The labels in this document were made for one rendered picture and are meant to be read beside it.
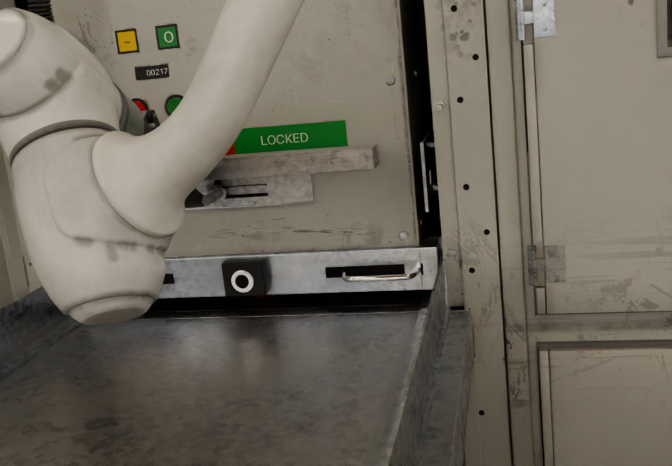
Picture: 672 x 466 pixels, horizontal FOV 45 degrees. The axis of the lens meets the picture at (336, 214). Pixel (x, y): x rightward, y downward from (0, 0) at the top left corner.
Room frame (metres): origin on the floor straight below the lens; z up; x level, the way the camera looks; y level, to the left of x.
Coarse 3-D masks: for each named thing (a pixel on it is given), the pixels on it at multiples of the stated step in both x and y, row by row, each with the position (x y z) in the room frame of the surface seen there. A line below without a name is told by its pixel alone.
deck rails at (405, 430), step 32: (0, 320) 0.98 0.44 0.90; (32, 320) 1.05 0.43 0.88; (64, 320) 1.12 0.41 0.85; (448, 320) 0.96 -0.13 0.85; (0, 352) 0.97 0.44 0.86; (32, 352) 1.00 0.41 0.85; (416, 352) 0.70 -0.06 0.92; (416, 384) 0.68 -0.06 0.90; (416, 416) 0.66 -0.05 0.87; (384, 448) 0.65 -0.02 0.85; (416, 448) 0.64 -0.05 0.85
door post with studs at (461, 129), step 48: (432, 0) 1.01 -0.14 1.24; (480, 0) 0.99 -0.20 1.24; (432, 48) 1.01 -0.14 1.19; (480, 48) 0.99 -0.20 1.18; (432, 96) 1.01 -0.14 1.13; (480, 96) 0.99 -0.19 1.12; (480, 144) 0.99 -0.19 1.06; (480, 192) 0.99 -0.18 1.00; (480, 240) 0.99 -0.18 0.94; (480, 288) 0.99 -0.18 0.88; (480, 336) 1.00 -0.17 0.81; (480, 384) 1.00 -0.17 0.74; (480, 432) 1.00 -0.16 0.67
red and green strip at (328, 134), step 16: (256, 128) 1.10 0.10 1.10; (272, 128) 1.10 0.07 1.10; (288, 128) 1.09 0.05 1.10; (304, 128) 1.09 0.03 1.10; (320, 128) 1.08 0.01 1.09; (336, 128) 1.08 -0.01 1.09; (240, 144) 1.11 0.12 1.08; (256, 144) 1.10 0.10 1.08; (272, 144) 1.10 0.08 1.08; (288, 144) 1.09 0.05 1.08; (304, 144) 1.09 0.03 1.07; (320, 144) 1.08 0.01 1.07; (336, 144) 1.08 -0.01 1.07
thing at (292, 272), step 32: (192, 256) 1.12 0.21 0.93; (224, 256) 1.11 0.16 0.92; (256, 256) 1.09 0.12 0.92; (288, 256) 1.08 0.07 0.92; (320, 256) 1.07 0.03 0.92; (352, 256) 1.06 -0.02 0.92; (384, 256) 1.05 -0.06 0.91; (192, 288) 1.12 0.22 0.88; (224, 288) 1.11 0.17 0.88; (288, 288) 1.09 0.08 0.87; (320, 288) 1.07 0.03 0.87; (352, 288) 1.06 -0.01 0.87; (384, 288) 1.05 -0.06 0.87
